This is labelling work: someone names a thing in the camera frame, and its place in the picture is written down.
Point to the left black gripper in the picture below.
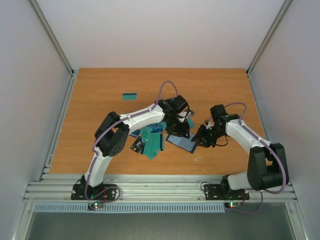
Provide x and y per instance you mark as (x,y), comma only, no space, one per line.
(181,132)

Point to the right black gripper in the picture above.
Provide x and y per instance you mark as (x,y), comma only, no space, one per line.
(206,136)

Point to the navy blue card holder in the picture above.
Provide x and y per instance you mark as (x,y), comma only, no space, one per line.
(183,143)

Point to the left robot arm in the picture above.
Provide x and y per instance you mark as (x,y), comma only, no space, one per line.
(112,134)

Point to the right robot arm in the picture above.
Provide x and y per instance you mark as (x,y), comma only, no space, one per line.
(267,168)

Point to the green card right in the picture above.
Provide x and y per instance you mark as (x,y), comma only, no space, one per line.
(191,123)

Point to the blue card centre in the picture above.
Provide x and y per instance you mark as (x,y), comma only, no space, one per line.
(156,128)

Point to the blue card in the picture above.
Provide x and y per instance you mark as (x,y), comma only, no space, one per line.
(156,128)
(135,134)

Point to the green card centre left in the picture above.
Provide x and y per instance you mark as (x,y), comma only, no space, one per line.
(146,133)

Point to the green card with stripe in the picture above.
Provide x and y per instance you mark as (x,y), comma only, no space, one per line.
(153,144)

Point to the blue card left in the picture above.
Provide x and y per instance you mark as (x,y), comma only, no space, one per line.
(135,134)

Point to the black card lower left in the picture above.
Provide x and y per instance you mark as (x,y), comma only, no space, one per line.
(138,146)

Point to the lone green card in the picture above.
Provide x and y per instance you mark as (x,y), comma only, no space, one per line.
(128,96)

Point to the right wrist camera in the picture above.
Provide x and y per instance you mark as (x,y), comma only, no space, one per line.
(208,124)

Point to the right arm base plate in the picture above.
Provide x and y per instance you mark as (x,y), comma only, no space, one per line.
(214,192)

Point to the grey slotted cable duct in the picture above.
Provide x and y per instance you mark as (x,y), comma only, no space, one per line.
(129,208)

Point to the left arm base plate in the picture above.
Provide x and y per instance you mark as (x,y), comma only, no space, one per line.
(101,192)

